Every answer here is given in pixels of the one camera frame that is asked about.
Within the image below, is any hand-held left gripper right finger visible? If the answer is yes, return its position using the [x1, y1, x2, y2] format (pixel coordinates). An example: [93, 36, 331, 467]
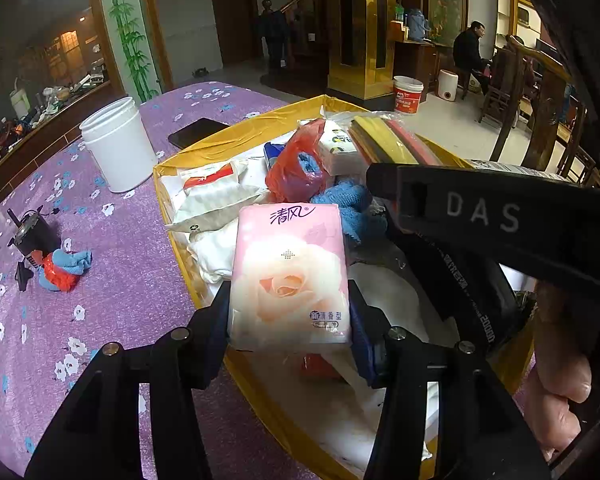
[347, 280, 551, 480]

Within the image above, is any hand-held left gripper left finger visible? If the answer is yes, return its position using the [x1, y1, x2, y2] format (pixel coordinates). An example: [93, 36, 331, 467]
[25, 280, 233, 480]

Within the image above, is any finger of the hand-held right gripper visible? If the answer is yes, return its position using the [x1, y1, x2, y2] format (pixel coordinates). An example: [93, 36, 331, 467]
[366, 161, 402, 202]

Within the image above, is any blue fluffy cloth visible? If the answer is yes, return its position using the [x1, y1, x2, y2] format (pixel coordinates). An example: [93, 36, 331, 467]
[310, 182, 388, 246]

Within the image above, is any yellow red cloth pack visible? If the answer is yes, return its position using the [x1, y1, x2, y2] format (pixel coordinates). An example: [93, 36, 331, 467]
[350, 114, 443, 166]

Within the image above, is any white tissue pack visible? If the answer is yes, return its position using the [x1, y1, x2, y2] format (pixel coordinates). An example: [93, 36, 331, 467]
[317, 120, 358, 177]

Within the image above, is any white cloth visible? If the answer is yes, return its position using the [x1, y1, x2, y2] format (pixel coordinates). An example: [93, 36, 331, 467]
[350, 260, 461, 396]

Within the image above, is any black printed packet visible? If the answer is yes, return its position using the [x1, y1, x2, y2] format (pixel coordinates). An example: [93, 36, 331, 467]
[380, 200, 528, 361]

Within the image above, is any pink tissue pack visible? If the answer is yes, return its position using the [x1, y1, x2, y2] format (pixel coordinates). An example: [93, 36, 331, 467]
[228, 203, 353, 353]

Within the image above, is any yellow box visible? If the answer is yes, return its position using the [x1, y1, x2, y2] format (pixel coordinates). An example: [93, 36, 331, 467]
[152, 94, 536, 480]

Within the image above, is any small blue tissue pack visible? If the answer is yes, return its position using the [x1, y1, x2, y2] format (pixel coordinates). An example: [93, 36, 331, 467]
[262, 141, 293, 171]

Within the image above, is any white packet red label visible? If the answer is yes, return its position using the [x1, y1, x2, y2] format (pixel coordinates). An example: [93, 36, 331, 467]
[167, 160, 271, 233]

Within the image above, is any person's right hand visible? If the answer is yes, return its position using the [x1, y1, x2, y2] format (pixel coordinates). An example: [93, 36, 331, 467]
[512, 280, 593, 463]

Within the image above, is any red white paint bucket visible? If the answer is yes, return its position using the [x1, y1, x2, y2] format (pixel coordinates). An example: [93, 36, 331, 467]
[392, 76, 425, 116]

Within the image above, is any white plastic bin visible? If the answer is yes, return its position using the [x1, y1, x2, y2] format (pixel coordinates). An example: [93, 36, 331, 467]
[437, 69, 461, 103]

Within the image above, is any wooden cabinet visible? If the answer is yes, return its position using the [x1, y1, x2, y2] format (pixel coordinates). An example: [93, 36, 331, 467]
[390, 20, 456, 93]

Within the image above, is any purple floral tablecloth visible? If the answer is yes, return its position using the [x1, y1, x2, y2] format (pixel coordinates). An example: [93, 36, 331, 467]
[0, 80, 291, 480]

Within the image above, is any wooden chair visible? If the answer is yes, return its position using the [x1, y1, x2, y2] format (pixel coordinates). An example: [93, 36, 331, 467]
[490, 35, 600, 181]

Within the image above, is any golden pillar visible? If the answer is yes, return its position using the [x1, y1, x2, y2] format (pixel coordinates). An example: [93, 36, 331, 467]
[327, 0, 431, 98]

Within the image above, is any blue bag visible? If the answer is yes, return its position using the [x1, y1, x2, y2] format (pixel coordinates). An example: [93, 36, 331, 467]
[405, 7, 431, 43]

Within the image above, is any small red plastic bag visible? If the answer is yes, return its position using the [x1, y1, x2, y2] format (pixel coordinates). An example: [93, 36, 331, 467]
[39, 255, 78, 293]

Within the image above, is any wooden staircase railing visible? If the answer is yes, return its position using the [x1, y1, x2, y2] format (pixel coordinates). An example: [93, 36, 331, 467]
[280, 0, 328, 76]

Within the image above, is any black phone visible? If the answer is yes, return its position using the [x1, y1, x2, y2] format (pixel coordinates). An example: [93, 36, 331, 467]
[167, 117, 231, 151]

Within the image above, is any black power adapter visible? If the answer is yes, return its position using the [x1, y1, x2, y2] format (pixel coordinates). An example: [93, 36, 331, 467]
[14, 260, 33, 292]

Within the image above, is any black motor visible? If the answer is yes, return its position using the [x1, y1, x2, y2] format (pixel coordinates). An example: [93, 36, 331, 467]
[7, 208, 56, 271]

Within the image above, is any white plastic jar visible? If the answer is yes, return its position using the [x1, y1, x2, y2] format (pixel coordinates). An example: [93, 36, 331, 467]
[79, 96, 159, 193]

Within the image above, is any brown wooden door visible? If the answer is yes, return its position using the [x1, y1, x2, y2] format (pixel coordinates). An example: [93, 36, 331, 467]
[209, 0, 261, 66]

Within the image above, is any wooden counter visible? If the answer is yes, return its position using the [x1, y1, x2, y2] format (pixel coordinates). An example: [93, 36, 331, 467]
[0, 60, 116, 211]

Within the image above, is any counter clutter pile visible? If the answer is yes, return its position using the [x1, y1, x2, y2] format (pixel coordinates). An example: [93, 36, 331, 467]
[0, 67, 111, 161]

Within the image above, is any white kettle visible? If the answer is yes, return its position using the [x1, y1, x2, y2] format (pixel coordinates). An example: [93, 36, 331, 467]
[10, 87, 33, 121]

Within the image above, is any bamboo wall decal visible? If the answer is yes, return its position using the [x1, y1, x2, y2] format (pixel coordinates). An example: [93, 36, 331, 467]
[102, 0, 161, 103]

